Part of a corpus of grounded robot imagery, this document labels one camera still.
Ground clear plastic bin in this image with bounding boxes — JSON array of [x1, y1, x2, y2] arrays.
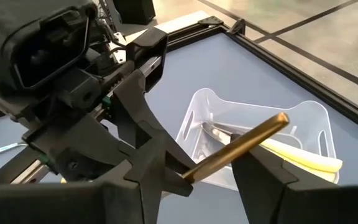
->
[[175, 87, 341, 191]]

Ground black frame bracket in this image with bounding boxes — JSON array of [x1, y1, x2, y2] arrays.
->
[[227, 17, 247, 35]]

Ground yellow handled knife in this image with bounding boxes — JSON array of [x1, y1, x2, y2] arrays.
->
[[277, 155, 341, 184], [201, 121, 344, 174]]

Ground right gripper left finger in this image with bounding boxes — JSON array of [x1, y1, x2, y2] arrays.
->
[[0, 136, 175, 224]]

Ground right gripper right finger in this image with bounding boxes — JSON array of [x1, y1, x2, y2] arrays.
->
[[230, 133, 358, 224]]

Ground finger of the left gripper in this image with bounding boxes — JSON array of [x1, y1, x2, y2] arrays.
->
[[109, 68, 198, 175], [22, 114, 150, 184]]

